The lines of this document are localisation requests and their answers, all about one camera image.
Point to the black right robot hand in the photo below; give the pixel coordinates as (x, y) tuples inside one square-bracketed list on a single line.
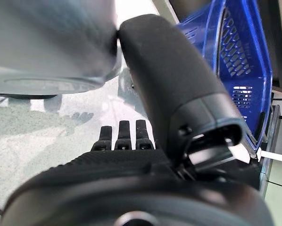
[(131, 188)]

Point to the blue plastic shopping basket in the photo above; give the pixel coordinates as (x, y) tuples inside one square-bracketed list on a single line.
[(259, 70)]

